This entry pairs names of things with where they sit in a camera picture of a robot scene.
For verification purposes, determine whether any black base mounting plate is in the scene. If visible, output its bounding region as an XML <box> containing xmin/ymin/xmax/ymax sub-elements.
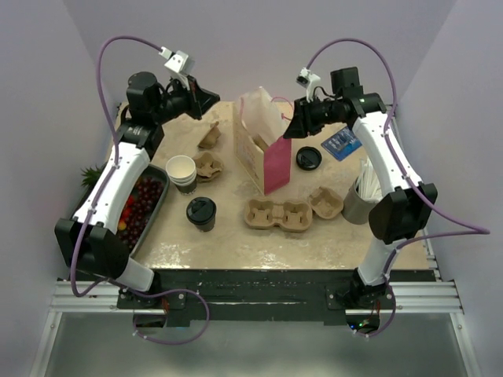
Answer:
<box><xmin>113</xmin><ymin>269</ymin><xmax>434</xmax><ymax>327</ymax></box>

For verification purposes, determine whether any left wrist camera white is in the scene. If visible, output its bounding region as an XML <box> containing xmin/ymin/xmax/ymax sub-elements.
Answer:
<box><xmin>159</xmin><ymin>46</ymin><xmax>194</xmax><ymax>89</ymax></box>

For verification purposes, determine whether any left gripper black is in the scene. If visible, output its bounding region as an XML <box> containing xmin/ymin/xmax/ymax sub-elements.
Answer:
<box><xmin>152</xmin><ymin>73</ymin><xmax>220</xmax><ymax>125</ymax></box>

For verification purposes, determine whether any purple cable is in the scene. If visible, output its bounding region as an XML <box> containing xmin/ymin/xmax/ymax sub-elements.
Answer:
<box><xmin>70</xmin><ymin>35</ymin><xmax>164</xmax><ymax>298</ymax></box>
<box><xmin>306</xmin><ymin>38</ymin><xmax>491</xmax><ymax>284</ymax></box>

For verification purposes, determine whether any toy pineapple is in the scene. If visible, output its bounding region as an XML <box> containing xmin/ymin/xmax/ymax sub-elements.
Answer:
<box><xmin>81</xmin><ymin>165</ymin><xmax>105</xmax><ymax>188</ymax></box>

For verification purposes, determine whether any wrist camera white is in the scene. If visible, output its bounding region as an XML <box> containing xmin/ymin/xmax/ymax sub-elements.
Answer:
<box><xmin>159</xmin><ymin>46</ymin><xmax>194</xmax><ymax>89</ymax></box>
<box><xmin>296</xmin><ymin>68</ymin><xmax>321</xmax><ymax>102</ymax></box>

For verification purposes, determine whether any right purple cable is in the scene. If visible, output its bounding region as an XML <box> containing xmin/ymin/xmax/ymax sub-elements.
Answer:
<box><xmin>306</xmin><ymin>38</ymin><xmax>491</xmax><ymax>284</ymax></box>

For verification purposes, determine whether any black coffee cup lid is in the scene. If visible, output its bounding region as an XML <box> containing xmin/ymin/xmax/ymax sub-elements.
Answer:
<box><xmin>185</xmin><ymin>197</ymin><xmax>217</xmax><ymax>225</ymax></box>

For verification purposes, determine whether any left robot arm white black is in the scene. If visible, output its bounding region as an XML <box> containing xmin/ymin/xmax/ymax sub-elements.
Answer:
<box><xmin>54</xmin><ymin>71</ymin><xmax>220</xmax><ymax>308</ymax></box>

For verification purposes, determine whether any blue razor package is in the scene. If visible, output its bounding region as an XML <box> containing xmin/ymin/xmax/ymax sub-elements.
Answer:
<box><xmin>321</xmin><ymin>126</ymin><xmax>362</xmax><ymax>161</ymax></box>

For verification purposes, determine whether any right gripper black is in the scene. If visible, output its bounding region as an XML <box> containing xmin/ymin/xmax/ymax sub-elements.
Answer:
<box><xmin>284</xmin><ymin>94</ymin><xmax>343</xmax><ymax>139</ymax></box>

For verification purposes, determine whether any single cardboard cup carrier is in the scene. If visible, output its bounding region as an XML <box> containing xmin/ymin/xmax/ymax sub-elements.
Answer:
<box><xmin>197</xmin><ymin>121</ymin><xmax>221</xmax><ymax>149</ymax></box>

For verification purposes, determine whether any grey straw holder cup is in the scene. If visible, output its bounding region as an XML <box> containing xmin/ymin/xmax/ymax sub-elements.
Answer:
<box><xmin>341</xmin><ymin>182</ymin><xmax>377</xmax><ymax>225</ymax></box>

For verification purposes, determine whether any dark red grapes bunch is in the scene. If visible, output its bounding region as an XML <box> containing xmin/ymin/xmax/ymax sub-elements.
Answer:
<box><xmin>117</xmin><ymin>177</ymin><xmax>165</xmax><ymax>251</ymax></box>

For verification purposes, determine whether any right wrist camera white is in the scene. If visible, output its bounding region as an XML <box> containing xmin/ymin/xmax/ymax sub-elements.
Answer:
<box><xmin>296</xmin><ymin>68</ymin><xmax>321</xmax><ymax>102</ymax></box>

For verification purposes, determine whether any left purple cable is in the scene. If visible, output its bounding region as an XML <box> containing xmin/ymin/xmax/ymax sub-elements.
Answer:
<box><xmin>70</xmin><ymin>35</ymin><xmax>164</xmax><ymax>298</ymax></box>

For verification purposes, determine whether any pink beige paper bag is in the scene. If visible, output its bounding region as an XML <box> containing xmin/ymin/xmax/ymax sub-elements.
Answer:
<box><xmin>233</xmin><ymin>86</ymin><xmax>292</xmax><ymax>195</ymax></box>

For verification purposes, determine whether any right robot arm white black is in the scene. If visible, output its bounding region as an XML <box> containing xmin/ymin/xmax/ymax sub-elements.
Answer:
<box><xmin>283</xmin><ymin>67</ymin><xmax>438</xmax><ymax>309</ymax></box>

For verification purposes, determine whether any dark paper coffee cup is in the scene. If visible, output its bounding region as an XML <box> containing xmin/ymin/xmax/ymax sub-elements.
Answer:
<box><xmin>188</xmin><ymin>214</ymin><xmax>215</xmax><ymax>232</ymax></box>

